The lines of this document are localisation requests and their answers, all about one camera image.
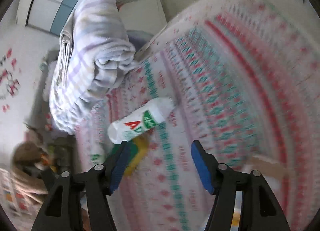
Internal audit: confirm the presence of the white green-label bottle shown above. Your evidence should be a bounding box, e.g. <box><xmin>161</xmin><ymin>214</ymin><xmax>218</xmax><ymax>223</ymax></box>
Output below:
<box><xmin>89</xmin><ymin>135</ymin><xmax>107</xmax><ymax>165</ymax></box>

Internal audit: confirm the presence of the green yellow sponge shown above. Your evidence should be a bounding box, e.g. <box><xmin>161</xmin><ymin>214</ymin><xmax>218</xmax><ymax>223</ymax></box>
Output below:
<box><xmin>124</xmin><ymin>134</ymin><xmax>150</xmax><ymax>177</ymax></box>

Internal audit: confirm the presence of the white AD bottle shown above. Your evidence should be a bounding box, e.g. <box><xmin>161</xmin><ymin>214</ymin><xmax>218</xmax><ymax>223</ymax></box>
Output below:
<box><xmin>107</xmin><ymin>98</ymin><xmax>175</xmax><ymax>144</ymax></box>

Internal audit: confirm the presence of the light blue tissue pack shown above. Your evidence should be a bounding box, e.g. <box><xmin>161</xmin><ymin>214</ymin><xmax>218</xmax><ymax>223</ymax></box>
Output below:
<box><xmin>230</xmin><ymin>191</ymin><xmax>243</xmax><ymax>231</ymax></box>

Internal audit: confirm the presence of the brown plush teddy bear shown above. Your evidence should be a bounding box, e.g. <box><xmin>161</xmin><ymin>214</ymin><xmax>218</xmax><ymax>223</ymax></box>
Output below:
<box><xmin>10</xmin><ymin>141</ymin><xmax>44</xmax><ymax>177</ymax></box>

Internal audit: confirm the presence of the patterned red green bedsheet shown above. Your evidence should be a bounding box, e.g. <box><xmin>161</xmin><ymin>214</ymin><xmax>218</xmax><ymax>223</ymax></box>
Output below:
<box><xmin>76</xmin><ymin>0</ymin><xmax>319</xmax><ymax>230</ymax></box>

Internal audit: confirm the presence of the plaid white purple quilt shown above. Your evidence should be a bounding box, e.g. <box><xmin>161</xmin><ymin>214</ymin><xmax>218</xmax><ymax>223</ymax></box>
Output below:
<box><xmin>49</xmin><ymin>0</ymin><xmax>138</xmax><ymax>134</ymax></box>

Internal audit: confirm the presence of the Hello Kitty wall sticker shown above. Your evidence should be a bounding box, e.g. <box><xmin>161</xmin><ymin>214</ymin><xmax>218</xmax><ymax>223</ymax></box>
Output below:
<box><xmin>1</xmin><ymin>48</ymin><xmax>21</xmax><ymax>113</ymax></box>

